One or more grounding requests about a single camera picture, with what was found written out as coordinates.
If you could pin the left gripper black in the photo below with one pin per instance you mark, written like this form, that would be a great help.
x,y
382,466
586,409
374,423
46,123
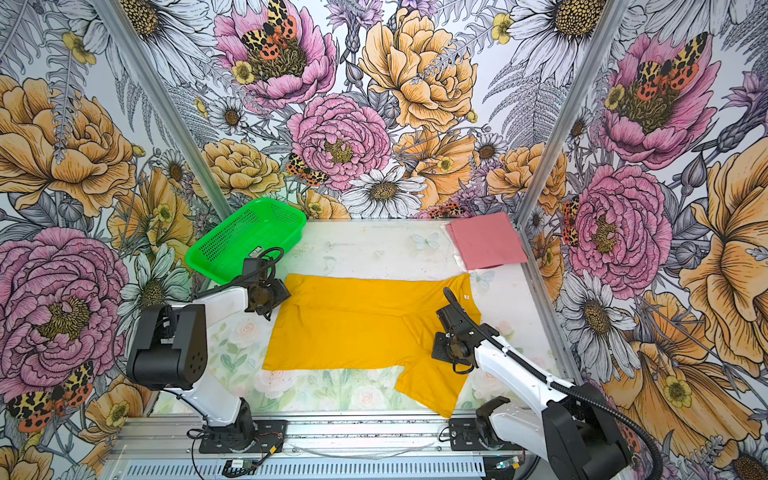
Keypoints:
x,y
281,292

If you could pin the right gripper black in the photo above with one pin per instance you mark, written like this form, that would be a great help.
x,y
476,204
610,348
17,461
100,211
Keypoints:
x,y
437,353

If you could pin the yellow t shirt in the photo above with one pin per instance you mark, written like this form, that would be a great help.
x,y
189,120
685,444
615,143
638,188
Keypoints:
x,y
371,324

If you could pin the green plastic basket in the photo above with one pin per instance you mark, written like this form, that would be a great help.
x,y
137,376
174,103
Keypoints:
x,y
259,225

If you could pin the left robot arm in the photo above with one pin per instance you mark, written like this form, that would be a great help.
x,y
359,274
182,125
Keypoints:
x,y
169,349

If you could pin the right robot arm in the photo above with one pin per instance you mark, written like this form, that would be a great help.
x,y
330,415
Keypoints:
x,y
559,422

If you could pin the folded pink t shirt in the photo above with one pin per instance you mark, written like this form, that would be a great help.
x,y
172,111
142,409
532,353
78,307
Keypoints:
x,y
486,241

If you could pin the small green circuit board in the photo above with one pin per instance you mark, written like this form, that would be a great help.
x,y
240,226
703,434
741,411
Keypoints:
x,y
235,468

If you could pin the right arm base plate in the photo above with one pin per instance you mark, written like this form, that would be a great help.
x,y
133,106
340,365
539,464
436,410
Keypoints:
x,y
470,434

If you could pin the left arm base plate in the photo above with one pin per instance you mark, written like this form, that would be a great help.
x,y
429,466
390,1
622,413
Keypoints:
x,y
260,437

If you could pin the aluminium front rail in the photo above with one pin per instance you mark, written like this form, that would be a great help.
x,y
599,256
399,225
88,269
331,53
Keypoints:
x,y
329,445

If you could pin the left aluminium corner post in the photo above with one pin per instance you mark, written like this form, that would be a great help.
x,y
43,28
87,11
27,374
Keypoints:
x,y
119,26

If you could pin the aluminium corner post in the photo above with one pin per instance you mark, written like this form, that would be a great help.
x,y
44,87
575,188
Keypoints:
x,y
119,26
606,29

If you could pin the right aluminium corner post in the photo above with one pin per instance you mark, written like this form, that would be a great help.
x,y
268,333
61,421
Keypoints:
x,y
606,29

